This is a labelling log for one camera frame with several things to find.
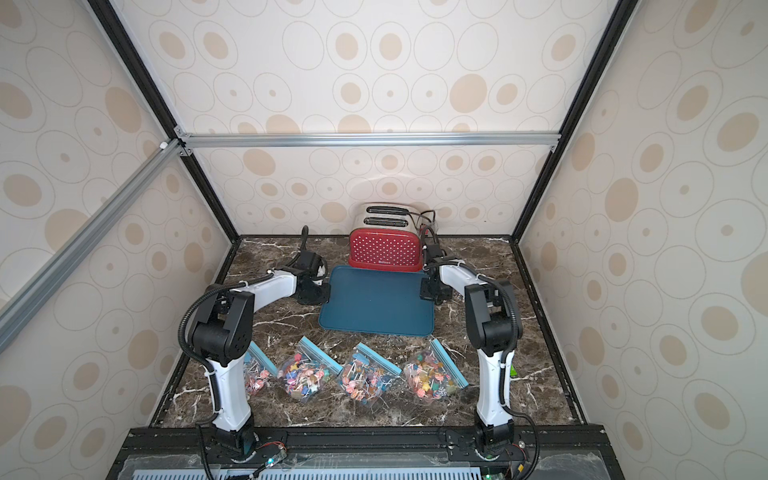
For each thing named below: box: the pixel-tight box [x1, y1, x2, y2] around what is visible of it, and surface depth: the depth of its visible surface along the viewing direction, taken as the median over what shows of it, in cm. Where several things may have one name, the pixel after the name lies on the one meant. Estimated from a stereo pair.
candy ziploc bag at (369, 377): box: [342, 342, 403, 406], surface depth 85 cm
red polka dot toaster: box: [348, 202, 423, 272], surface depth 104 cm
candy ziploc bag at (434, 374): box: [403, 338, 469, 402], surface depth 86 cm
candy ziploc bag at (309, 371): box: [277, 336, 344, 403], surface depth 86 cm
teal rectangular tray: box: [319, 265, 435, 336], surface depth 98 cm
